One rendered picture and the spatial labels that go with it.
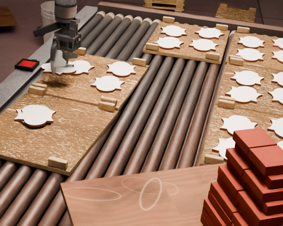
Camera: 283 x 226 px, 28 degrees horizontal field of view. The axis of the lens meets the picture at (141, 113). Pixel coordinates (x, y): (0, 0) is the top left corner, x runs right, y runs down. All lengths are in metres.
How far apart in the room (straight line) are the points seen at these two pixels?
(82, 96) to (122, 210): 0.80
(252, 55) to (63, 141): 1.09
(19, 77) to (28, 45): 2.75
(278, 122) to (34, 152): 0.84
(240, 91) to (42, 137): 0.80
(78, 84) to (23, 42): 2.94
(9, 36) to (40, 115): 3.33
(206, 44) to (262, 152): 1.50
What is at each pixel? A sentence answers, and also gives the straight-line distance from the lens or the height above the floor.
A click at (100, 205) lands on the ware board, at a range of 1.35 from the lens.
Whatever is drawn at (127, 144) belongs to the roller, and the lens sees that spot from 1.81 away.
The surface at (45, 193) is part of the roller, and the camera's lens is 1.59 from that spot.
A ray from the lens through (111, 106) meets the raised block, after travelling 1.95.
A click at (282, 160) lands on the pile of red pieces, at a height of 1.29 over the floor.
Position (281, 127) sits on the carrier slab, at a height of 0.95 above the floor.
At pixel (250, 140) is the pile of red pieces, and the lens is 1.18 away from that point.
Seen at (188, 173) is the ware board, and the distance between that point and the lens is 1.49.
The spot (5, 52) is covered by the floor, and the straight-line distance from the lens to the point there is 4.86.
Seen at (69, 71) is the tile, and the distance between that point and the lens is 2.09.
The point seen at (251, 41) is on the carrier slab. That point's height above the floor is 0.95.
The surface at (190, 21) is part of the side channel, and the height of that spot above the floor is 0.93.
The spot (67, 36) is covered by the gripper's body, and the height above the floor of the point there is 1.14.
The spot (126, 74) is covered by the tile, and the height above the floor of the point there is 0.95.
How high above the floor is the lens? 1.87
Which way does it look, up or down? 28 degrees down
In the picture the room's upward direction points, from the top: 5 degrees clockwise
